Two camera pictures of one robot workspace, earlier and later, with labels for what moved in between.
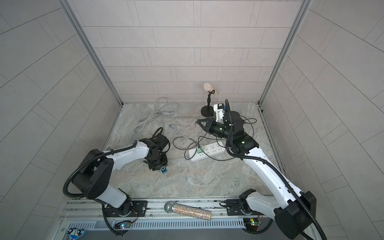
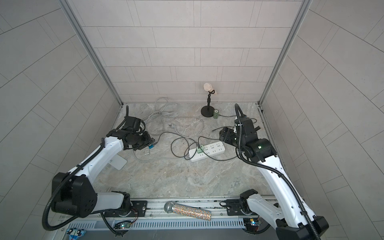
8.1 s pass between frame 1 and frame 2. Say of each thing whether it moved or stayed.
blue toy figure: stayed
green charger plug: stayed
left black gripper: moved
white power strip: stayed
